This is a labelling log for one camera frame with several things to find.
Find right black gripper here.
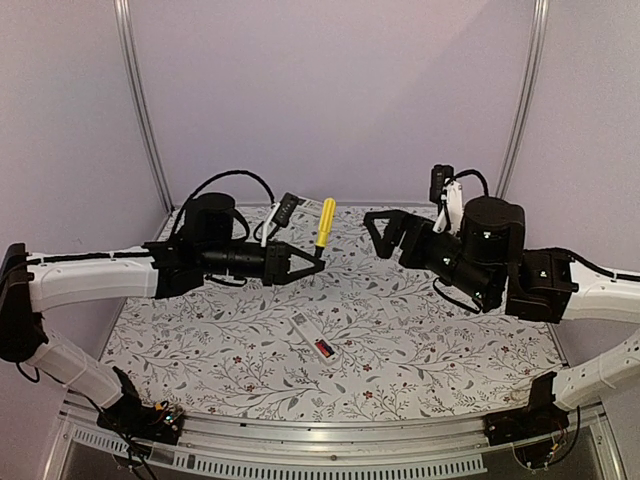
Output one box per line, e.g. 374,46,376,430
365,207,497,305

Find yellow handled screwdriver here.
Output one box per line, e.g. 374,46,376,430
311,197,337,281

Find white battery cover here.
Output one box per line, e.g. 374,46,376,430
380,298,399,321

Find white air conditioner remote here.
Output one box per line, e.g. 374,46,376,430
289,312,339,365

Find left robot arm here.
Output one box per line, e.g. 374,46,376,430
1,193,336,434

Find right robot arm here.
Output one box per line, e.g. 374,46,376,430
364,196,639,324

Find floral patterned table mat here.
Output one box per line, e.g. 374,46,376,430
102,205,563,422

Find red black battery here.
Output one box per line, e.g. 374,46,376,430
315,339,335,359

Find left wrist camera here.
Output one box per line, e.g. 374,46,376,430
272,192,299,228

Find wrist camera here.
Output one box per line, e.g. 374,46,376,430
429,164,454,204
272,192,299,228

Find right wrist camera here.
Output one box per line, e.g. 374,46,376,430
429,164,454,204

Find right camera cable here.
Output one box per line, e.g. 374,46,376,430
452,169,491,196

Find camera cable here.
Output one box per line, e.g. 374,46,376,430
452,169,491,196
174,170,279,236

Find left camera cable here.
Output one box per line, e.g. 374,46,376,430
174,170,279,236

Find front aluminium rail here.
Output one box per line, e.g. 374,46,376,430
42,394,632,479

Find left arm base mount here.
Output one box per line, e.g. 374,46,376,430
97,367,184,445

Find right aluminium frame post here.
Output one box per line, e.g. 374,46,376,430
495,0,550,199

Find aluminium frame post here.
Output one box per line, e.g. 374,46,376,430
495,0,550,199
113,0,174,213

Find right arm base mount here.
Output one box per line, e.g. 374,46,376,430
483,372,569,470

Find left aluminium frame post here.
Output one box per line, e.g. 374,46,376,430
113,0,174,213

